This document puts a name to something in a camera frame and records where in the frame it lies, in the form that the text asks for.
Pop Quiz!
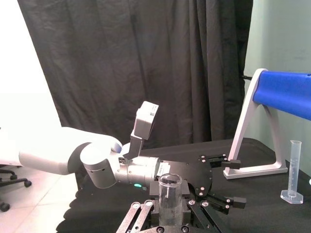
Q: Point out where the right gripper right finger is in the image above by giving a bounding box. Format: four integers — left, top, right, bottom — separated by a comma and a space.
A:
180, 181, 223, 233

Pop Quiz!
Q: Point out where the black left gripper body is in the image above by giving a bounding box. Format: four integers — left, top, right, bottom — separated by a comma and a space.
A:
155, 155, 214, 199

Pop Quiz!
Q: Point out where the black office chair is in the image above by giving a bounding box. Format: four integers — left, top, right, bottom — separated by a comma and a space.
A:
0, 169, 33, 212

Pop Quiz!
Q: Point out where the black curtain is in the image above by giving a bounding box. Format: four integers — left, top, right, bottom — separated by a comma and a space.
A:
18, 0, 254, 151

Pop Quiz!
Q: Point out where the black table cloth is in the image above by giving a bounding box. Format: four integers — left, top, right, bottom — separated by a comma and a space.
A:
57, 137, 311, 233

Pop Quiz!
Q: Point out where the clear glass test tube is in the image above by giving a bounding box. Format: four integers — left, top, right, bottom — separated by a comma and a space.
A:
158, 173, 183, 225

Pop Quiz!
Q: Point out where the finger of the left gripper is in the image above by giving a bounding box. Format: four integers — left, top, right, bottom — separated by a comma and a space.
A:
201, 191, 247, 216
198, 153, 242, 170

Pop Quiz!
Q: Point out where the clear plastic graduated cylinder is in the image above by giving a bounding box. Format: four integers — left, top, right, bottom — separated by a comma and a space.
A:
280, 139, 304, 205

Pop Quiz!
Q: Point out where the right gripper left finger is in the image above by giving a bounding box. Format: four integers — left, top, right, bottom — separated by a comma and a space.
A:
116, 181, 162, 233

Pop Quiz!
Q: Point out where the white stand with blue bar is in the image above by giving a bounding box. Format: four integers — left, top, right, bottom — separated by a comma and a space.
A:
223, 68, 311, 181

